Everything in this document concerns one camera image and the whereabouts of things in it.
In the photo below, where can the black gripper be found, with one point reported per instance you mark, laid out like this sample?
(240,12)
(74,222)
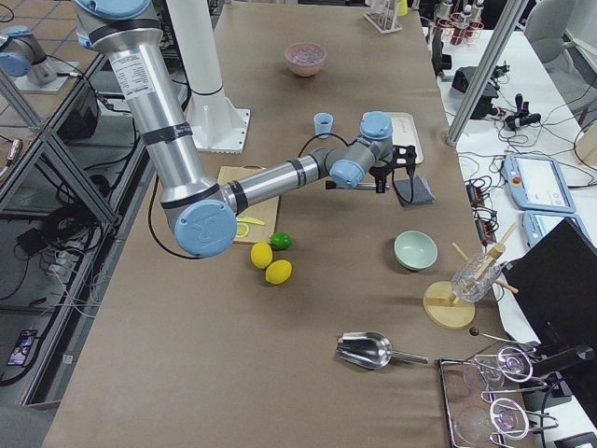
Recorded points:
(381,176)

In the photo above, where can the light blue plastic cup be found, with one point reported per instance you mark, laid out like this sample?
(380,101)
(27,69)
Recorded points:
(323,132)

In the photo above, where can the pink bowl of ice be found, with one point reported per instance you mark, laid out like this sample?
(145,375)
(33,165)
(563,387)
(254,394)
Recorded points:
(305,59)

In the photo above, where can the white cup rack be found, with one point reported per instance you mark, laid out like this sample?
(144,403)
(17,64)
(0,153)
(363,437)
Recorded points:
(383,15)

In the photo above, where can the metal ice scoop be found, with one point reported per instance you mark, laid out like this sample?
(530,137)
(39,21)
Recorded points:
(372,350)

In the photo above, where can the grey folded cloth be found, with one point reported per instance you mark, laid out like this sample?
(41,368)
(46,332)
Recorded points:
(413,191)

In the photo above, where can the cream rabbit tray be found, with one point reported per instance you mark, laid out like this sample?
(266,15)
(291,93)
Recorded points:
(405,133)

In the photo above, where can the mint green bowl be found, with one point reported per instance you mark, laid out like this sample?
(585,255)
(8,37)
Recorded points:
(415,250)

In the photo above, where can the green lime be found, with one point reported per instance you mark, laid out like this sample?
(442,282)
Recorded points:
(281,241)

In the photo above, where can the wooden cutting board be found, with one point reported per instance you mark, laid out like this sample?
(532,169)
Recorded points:
(266,211)

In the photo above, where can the crystal glass on stand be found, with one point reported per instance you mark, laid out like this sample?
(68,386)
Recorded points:
(472,282)

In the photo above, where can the yellow plastic knife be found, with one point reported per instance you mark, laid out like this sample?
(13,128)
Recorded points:
(251,220)

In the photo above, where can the yellow lemon outer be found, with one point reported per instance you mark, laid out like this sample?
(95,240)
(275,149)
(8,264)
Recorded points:
(278,272)

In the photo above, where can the yellow lemon near board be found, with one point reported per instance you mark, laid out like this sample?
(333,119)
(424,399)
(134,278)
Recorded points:
(261,255)

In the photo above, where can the wooden glass stand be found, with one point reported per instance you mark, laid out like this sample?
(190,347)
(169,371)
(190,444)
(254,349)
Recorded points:
(451,304)

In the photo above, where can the lemon half upper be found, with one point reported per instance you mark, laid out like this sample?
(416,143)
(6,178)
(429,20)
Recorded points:
(242,230)

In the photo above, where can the teach pendant upper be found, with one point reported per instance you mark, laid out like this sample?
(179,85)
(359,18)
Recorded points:
(537,183)

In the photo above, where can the teach pendant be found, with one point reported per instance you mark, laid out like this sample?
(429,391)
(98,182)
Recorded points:
(537,224)
(537,183)

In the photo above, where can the teach pendant lower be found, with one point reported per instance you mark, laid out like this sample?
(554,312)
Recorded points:
(537,224)

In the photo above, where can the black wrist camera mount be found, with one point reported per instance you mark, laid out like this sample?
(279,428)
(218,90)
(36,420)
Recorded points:
(404,157)

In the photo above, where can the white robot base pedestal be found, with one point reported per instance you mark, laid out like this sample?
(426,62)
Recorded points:
(217,125)

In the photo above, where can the aluminium frame post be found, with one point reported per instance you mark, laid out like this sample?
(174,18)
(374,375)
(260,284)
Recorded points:
(500,36)

